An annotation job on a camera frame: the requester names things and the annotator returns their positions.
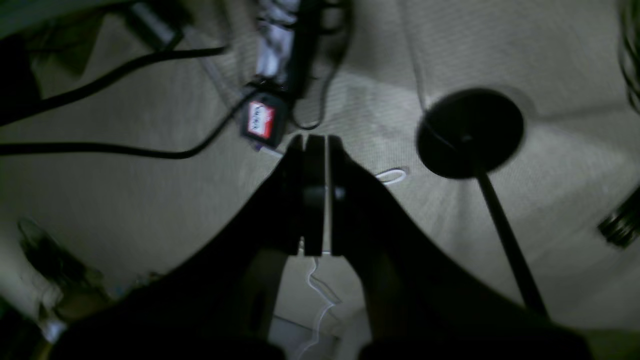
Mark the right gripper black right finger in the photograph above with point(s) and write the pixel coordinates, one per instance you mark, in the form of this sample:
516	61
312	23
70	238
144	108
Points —
420	304

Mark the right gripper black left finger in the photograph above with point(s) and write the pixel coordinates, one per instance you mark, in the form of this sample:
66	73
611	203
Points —
220	301

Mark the black round stand base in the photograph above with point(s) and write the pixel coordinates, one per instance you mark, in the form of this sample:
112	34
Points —
467	135

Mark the black box with name sticker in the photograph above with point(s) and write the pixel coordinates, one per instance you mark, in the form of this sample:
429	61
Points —
264	117

